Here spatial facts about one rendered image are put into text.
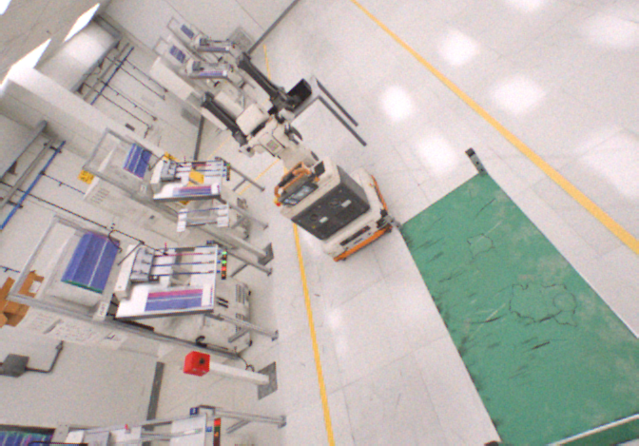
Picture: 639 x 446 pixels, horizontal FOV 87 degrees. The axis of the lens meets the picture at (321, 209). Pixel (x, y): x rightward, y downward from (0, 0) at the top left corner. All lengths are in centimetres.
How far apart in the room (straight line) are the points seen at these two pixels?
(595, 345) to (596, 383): 10
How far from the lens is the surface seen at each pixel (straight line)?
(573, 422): 121
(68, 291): 309
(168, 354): 360
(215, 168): 435
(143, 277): 320
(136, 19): 1028
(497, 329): 128
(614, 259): 233
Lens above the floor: 215
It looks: 37 degrees down
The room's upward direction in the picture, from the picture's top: 53 degrees counter-clockwise
